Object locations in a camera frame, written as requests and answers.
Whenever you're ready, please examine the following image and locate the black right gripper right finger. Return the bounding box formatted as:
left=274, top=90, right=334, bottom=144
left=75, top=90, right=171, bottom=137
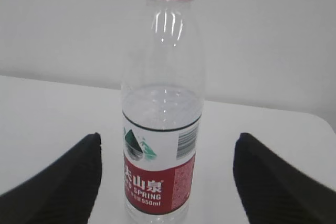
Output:
left=233, top=133, right=335, bottom=223

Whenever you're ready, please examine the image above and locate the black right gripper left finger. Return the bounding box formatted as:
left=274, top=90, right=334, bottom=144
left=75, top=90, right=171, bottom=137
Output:
left=1, top=133, right=102, bottom=223

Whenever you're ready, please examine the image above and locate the clear water bottle red label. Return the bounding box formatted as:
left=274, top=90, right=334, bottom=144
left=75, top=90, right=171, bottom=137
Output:
left=121, top=0, right=205, bottom=223

